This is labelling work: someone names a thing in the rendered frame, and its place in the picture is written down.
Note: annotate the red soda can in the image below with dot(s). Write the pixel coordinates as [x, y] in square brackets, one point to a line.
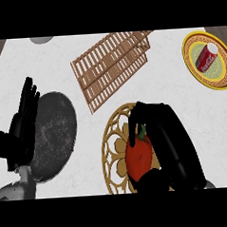
[206, 58]

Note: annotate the grey round object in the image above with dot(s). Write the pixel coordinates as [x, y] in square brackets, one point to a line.
[41, 40]

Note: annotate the yellow patterned round plate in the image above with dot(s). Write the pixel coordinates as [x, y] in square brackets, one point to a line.
[209, 60]

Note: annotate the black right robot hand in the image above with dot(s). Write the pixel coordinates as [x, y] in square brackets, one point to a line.
[171, 140]

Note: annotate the dark grey speckled round plate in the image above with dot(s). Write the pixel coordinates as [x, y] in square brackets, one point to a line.
[55, 134]

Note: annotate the gold openwork round placemat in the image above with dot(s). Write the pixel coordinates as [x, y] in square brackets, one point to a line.
[116, 150]

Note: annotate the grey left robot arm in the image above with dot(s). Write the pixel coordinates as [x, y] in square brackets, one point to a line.
[20, 186]

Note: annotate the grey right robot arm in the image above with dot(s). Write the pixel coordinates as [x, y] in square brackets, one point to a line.
[210, 185]

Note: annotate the brown wooden tiered shelf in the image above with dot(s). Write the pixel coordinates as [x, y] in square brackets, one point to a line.
[112, 64]

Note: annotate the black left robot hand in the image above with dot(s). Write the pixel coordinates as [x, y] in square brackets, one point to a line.
[22, 124]

